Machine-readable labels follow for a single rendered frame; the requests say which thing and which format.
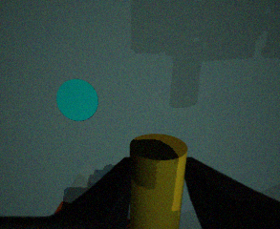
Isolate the yellow tall cylinder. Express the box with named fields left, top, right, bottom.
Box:
left=130, top=134, right=188, bottom=229

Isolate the teal circle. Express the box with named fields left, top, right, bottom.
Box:
left=57, top=79, right=98, bottom=121

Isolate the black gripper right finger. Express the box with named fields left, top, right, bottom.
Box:
left=184, top=157, right=280, bottom=229

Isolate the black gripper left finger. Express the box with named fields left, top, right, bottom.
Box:
left=0, top=157, right=131, bottom=229

